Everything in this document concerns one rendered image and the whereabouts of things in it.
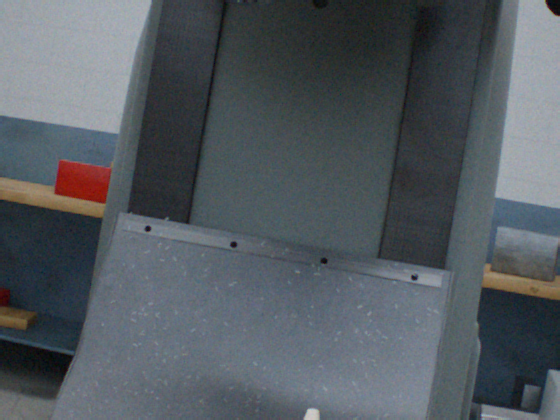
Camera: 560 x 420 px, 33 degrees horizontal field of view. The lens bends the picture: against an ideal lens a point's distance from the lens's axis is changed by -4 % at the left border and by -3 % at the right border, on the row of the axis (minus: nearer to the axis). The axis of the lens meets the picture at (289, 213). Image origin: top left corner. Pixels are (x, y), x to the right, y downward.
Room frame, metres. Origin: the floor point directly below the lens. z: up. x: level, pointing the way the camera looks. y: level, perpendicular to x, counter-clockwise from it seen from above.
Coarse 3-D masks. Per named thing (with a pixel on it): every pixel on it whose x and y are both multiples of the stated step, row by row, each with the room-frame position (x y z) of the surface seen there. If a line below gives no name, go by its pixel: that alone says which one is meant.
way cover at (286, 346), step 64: (128, 256) 0.88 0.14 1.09; (192, 256) 0.88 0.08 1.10; (256, 256) 0.87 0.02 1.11; (320, 256) 0.87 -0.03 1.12; (128, 320) 0.85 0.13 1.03; (192, 320) 0.85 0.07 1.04; (256, 320) 0.84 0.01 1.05; (320, 320) 0.84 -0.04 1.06; (384, 320) 0.84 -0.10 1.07; (64, 384) 0.81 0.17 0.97; (128, 384) 0.82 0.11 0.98; (192, 384) 0.82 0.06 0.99; (256, 384) 0.82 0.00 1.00; (320, 384) 0.81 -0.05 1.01; (384, 384) 0.81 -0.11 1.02
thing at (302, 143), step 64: (192, 0) 0.90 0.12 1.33; (384, 0) 0.88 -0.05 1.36; (512, 0) 0.94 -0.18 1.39; (192, 64) 0.89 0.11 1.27; (256, 64) 0.89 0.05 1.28; (320, 64) 0.88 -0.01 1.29; (384, 64) 0.88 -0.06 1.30; (448, 64) 0.86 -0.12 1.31; (128, 128) 0.92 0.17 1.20; (192, 128) 0.89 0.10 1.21; (256, 128) 0.89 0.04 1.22; (320, 128) 0.88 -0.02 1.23; (384, 128) 0.87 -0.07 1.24; (448, 128) 0.86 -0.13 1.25; (128, 192) 0.91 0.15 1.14; (192, 192) 0.89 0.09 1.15; (256, 192) 0.89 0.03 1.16; (320, 192) 0.88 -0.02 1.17; (384, 192) 0.87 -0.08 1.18; (448, 192) 0.86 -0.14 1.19; (384, 256) 0.87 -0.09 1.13; (448, 256) 0.86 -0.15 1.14; (448, 320) 0.87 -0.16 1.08; (448, 384) 0.88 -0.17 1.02
